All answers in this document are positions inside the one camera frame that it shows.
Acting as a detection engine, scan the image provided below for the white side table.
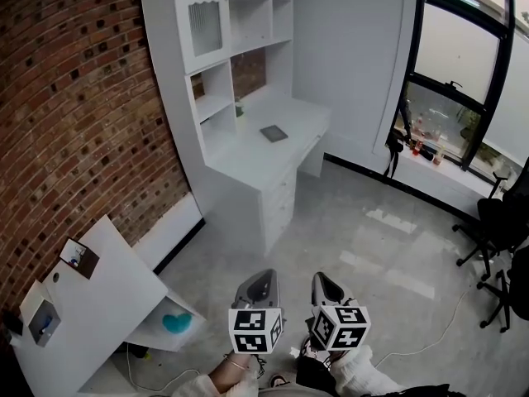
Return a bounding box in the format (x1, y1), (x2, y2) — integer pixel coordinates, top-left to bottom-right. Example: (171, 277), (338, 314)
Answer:
(7, 215), (207, 397)

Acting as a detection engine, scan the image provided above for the turquoise heart cushion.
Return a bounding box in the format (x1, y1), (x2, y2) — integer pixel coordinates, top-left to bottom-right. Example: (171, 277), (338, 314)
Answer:
(161, 312), (193, 337)

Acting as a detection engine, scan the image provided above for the black upright stand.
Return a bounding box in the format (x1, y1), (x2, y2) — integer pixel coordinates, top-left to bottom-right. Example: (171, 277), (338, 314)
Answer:
(398, 97), (414, 142)

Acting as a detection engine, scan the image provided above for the black device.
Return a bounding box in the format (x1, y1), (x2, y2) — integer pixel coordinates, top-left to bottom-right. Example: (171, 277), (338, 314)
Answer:
(2, 310), (24, 338)

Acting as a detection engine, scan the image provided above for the gold bracelet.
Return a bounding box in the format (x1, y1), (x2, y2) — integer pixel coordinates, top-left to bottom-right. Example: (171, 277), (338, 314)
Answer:
(222, 352), (249, 371)

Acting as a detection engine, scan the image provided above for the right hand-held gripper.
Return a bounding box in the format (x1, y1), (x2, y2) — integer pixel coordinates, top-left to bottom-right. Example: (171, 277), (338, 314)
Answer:
(306, 271), (372, 352)

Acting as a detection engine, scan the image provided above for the person's right forearm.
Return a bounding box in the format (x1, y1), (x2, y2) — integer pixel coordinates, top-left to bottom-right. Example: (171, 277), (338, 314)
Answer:
(328, 344), (406, 397)

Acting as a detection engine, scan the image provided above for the ribbed glass cabinet door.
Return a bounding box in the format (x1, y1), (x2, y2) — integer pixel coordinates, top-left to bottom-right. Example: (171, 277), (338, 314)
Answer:
(172, 0), (232, 74)

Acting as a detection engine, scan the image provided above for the dark picture frame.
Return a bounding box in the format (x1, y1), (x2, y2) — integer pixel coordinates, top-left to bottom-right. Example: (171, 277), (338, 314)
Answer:
(259, 124), (289, 143)

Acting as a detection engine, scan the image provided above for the white desk with shelving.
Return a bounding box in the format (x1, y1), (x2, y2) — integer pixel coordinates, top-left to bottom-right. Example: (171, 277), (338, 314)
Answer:
(138, 0), (331, 258)

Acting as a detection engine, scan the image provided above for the person's right leg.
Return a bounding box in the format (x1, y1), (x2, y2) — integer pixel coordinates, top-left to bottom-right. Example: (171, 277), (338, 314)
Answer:
(295, 356), (344, 397)

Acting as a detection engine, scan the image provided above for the white floor cable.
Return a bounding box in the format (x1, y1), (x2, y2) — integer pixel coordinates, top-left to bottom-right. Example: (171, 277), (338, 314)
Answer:
(125, 343), (202, 393)
(374, 289), (470, 367)

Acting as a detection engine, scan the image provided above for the white open box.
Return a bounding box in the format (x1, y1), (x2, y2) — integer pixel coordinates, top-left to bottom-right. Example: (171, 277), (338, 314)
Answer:
(19, 279), (62, 348)

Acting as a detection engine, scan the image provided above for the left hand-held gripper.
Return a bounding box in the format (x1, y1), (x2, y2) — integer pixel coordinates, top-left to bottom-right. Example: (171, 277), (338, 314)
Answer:
(228, 269), (287, 355)

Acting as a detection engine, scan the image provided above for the black hanging bag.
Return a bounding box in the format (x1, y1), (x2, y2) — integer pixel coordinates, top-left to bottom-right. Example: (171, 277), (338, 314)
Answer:
(384, 132), (405, 179)

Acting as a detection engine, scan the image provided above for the person's left forearm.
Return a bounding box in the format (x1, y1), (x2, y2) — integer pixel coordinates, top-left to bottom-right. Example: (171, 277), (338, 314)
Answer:
(169, 352), (262, 397)

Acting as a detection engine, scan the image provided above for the person's right shoe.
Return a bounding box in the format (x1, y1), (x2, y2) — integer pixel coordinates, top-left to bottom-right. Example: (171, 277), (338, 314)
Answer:
(299, 335), (331, 363)

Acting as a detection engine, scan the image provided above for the black office chair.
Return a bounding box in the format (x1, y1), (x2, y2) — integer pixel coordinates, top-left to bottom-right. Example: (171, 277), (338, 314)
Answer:
(452, 171), (529, 280)
(477, 246), (529, 334)

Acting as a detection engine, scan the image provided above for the black framed window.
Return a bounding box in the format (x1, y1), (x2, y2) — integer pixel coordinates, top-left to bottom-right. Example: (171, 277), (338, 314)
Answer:
(386, 0), (529, 189)

